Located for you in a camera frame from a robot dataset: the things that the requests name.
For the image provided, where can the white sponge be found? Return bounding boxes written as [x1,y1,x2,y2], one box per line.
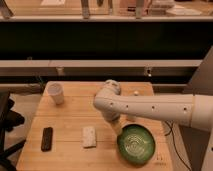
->
[83,126,96,148]

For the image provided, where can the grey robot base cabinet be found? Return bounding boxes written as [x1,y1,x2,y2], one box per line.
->
[180,45,213,171]

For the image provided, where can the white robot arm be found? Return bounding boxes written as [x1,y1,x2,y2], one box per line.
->
[93,80,213,132]

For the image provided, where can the green ceramic bowl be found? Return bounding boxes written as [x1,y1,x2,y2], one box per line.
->
[117,124,156,165]

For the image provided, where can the white tube bottle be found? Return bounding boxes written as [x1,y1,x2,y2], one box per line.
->
[126,91,139,122]

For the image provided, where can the white paper cup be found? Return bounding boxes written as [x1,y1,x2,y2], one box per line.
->
[47,83,64,105]

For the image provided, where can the black remote control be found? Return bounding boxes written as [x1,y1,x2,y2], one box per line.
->
[41,127,53,152]

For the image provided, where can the black office chair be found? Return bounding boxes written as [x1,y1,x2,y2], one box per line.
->
[0,92,26,171]

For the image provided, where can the black cable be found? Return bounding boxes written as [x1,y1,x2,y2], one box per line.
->
[163,120,193,171]

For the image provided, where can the grey window rail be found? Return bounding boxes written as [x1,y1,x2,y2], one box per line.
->
[0,60,202,68]

